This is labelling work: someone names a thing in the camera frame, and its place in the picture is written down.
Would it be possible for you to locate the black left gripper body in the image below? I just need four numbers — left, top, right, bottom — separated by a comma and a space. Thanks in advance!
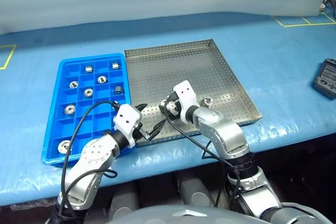
131, 123, 153, 142

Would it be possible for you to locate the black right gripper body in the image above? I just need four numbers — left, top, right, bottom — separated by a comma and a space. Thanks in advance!
167, 91, 185, 124

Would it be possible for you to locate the perforated steel tray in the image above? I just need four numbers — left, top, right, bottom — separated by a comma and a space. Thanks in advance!
124, 39, 264, 147

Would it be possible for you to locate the blue plastic compartment tray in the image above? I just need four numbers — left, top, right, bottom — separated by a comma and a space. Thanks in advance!
41, 52, 132, 168

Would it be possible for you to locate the dark rounded cylinder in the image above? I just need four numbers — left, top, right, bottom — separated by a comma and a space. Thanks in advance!
109, 182, 139, 221
177, 175, 216, 209

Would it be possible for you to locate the grey robot torso shell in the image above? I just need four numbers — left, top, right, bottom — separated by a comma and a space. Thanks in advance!
104, 202, 331, 224

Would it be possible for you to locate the blue plastic table cover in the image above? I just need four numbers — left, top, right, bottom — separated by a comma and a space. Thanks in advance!
0, 11, 336, 206

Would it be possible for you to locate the black handheld controller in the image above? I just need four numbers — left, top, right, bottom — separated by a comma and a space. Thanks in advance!
311, 58, 336, 99

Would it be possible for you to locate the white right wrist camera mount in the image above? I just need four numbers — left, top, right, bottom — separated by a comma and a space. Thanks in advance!
172, 80, 198, 113

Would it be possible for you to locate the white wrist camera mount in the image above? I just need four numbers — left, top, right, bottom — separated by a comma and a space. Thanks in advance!
113, 104, 143, 148
172, 80, 198, 113

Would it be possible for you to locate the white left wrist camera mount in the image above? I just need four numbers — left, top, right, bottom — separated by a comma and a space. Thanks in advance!
113, 104, 143, 148

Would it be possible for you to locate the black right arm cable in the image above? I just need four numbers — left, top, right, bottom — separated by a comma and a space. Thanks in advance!
165, 113, 242, 209

